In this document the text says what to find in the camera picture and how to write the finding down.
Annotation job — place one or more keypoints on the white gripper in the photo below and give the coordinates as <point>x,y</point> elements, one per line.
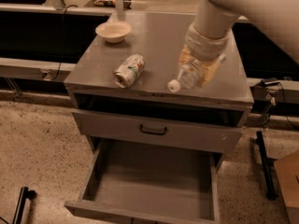
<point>205,46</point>

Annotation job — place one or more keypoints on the clear plastic water bottle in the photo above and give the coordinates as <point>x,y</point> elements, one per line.
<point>188,78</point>

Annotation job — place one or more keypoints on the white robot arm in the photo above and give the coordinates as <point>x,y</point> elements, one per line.
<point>207,35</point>

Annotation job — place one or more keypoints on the grey drawer cabinet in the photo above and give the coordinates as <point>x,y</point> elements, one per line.
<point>158,38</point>

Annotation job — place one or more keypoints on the grey upper drawer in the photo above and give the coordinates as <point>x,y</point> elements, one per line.
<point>181,134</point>

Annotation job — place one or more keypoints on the open grey lower drawer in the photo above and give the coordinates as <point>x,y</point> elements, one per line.
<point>132,183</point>

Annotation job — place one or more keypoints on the green white soda can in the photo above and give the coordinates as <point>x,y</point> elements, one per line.
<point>129,71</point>

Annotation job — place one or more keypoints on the cream ceramic bowl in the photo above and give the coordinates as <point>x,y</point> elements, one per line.
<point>113,31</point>

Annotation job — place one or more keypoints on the black metal stand leg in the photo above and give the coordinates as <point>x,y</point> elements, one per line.
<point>270,188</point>

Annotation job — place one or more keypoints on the brown cardboard box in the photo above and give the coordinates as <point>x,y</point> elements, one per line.
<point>287,169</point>

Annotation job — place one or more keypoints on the black drawer handle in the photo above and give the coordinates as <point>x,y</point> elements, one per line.
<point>153,131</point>

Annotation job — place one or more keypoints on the black handle bottom left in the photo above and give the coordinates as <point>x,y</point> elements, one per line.
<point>25,194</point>

